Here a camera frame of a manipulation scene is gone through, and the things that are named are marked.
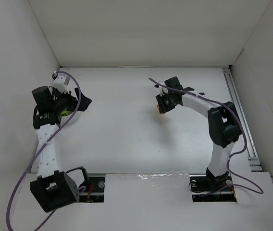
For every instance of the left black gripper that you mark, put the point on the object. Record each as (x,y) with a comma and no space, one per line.
(72,100)

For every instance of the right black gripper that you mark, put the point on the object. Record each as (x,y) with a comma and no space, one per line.
(163,106)

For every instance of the yellow lego brick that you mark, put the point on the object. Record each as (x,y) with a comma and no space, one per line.
(161,112)

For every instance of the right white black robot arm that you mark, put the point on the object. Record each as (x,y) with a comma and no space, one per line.
(223,124)

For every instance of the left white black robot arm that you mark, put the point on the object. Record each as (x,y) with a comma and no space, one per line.
(54,188)

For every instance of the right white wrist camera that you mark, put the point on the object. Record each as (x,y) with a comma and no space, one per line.
(161,87)

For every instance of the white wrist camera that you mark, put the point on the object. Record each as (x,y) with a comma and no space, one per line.
(161,87)
(60,83)

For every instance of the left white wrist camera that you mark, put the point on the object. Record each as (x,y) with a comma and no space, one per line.
(60,83)

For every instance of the right aluminium rail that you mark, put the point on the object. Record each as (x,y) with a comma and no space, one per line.
(251,153)

